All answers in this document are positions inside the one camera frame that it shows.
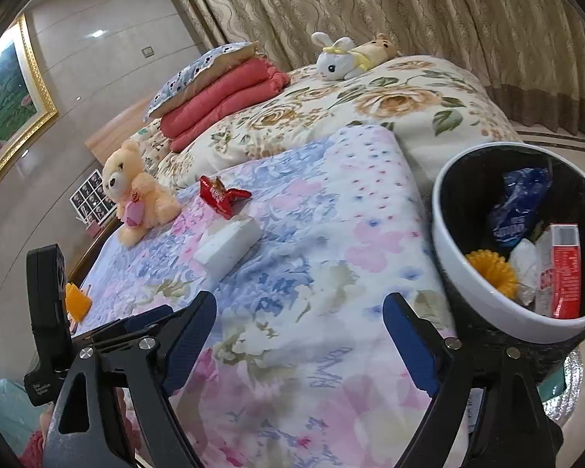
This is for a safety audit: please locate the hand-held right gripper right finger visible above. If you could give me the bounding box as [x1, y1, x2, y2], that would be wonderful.
[382, 292, 565, 468]

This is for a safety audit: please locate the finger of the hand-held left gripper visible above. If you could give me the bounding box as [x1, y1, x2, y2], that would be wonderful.
[71, 304, 175, 352]

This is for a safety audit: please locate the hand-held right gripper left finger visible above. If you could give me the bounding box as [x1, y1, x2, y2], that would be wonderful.
[43, 291, 218, 468]

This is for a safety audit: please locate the white bin with black bag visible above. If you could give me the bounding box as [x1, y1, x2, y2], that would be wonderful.
[429, 141, 585, 382]

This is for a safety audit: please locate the orange ruffled wrapper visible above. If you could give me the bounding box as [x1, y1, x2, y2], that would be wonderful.
[65, 282, 92, 324]
[465, 249, 520, 299]

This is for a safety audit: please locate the white tissue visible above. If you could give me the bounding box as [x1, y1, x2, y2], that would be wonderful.
[506, 241, 548, 304]

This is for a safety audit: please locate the red and white box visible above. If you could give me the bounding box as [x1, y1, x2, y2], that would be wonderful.
[533, 223, 584, 321]

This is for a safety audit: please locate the dark blue packet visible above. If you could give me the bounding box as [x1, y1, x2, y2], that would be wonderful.
[484, 168, 553, 250]

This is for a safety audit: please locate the teal cloth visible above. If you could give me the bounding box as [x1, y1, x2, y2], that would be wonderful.
[0, 379, 46, 455]

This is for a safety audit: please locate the white tissue pack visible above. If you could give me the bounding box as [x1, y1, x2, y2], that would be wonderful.
[193, 214, 263, 269]

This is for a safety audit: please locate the black and white photo sheet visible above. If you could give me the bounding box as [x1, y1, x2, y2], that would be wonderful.
[70, 169, 116, 226]

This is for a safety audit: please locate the beige teddy bear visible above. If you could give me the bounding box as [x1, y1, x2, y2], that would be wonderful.
[101, 138, 183, 247]

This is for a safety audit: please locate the pastel floral blanket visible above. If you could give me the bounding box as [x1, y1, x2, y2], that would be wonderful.
[72, 124, 475, 468]

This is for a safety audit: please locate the red snack wrapper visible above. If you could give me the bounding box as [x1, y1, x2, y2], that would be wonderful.
[198, 175, 252, 219]

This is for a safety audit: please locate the teal flat box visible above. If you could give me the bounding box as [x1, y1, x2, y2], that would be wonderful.
[535, 367, 567, 401]

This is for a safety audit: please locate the silver foil mat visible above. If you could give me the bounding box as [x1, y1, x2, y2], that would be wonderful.
[540, 350, 585, 426]

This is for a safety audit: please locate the gold framed painting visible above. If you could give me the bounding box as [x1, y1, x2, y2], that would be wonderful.
[0, 13, 60, 202]

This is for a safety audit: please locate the red folded quilt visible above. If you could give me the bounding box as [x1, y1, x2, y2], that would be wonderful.
[159, 55, 291, 153]

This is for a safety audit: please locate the floral rose duvet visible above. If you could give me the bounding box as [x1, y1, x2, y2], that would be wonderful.
[128, 55, 523, 192]

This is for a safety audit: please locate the blue dotted pillow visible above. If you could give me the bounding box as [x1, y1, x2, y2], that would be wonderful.
[143, 41, 262, 121]

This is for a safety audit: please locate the white rabbit plush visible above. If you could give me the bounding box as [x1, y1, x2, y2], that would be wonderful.
[310, 31, 367, 82]

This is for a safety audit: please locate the brown and yellow bear plush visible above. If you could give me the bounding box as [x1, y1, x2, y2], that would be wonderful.
[352, 32, 403, 72]

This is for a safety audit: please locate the beige patterned curtain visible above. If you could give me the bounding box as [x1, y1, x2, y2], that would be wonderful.
[160, 0, 585, 151]

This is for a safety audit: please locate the wooden bed frame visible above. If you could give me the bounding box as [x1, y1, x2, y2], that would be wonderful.
[64, 101, 153, 289]

